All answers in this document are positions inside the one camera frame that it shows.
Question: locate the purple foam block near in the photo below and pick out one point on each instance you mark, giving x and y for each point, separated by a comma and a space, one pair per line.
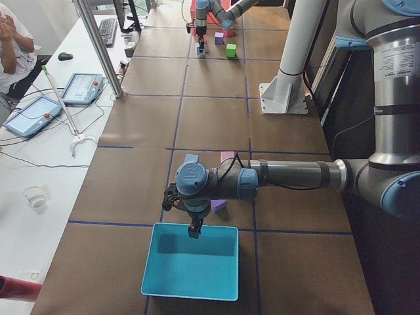
219, 38

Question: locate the red fire extinguisher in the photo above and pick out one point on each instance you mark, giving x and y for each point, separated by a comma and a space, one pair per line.
19, 290

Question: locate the black keyboard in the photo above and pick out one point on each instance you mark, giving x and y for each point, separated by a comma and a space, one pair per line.
107, 29

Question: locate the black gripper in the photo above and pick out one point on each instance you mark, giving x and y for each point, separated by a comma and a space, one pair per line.
197, 216
200, 31

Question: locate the paper cup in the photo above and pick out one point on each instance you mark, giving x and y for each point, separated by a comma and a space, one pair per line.
34, 196

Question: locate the pink plastic tray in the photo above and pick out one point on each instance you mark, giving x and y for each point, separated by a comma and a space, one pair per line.
216, 19

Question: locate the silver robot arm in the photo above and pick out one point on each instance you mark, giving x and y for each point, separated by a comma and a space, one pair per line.
389, 178
244, 5

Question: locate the far teach pendant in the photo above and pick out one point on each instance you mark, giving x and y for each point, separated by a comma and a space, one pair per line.
82, 89

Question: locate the pink foam block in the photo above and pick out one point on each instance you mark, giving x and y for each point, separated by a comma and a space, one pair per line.
226, 155

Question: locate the black monitor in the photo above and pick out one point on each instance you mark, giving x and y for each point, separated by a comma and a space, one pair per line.
127, 16

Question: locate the seated person white shirt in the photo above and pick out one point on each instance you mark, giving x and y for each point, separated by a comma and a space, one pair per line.
19, 64

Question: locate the near teach pendant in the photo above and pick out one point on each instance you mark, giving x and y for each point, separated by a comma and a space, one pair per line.
33, 117

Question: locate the blue plastic bin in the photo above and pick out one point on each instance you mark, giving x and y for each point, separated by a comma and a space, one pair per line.
183, 267

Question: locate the teach pendant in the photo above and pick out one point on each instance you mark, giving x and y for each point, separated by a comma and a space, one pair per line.
82, 89
33, 117

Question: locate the white pedestal column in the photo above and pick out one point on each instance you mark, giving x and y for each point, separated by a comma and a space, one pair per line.
285, 94

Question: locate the purple foam block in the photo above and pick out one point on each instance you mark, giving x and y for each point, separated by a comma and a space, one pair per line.
219, 38
218, 205

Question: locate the purple foam block far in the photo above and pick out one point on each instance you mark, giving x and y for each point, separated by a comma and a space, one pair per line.
218, 205

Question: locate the black computer mouse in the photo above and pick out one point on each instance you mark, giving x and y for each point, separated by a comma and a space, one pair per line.
63, 56

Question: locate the reacher grabber stick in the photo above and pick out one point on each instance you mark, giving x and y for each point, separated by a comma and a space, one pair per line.
79, 137

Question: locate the aluminium frame post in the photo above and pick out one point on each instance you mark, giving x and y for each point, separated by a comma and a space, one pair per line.
109, 66

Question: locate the green foam block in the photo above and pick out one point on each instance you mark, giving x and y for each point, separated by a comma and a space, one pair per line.
230, 51

